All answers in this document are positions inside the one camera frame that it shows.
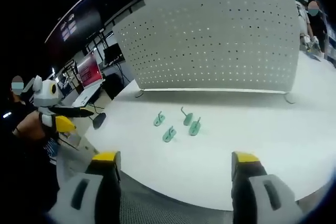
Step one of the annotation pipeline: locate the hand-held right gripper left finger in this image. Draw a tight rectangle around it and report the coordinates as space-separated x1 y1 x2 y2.
48 151 122 224

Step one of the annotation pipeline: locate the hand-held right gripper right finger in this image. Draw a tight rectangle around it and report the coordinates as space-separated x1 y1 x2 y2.
230 151 303 224

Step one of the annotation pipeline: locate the green hook assembly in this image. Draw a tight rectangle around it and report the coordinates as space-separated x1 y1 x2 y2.
188 116 203 136
162 125 177 144
180 106 195 126
153 111 166 127

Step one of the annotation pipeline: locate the white perforated mounting plate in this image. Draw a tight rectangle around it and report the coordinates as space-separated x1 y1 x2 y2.
112 0 301 104

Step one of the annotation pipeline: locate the black oval object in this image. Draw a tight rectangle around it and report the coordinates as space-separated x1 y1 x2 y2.
92 112 107 130

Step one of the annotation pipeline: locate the red display screen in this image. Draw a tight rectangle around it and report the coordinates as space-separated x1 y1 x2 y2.
78 50 103 89

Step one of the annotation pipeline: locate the black office chair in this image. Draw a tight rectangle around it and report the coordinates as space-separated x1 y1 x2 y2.
104 72 124 101

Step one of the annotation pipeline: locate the person's black shirt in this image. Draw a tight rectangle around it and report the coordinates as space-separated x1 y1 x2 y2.
0 97 60 213

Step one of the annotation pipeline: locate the black monitor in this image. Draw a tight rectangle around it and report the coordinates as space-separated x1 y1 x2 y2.
103 42 124 65

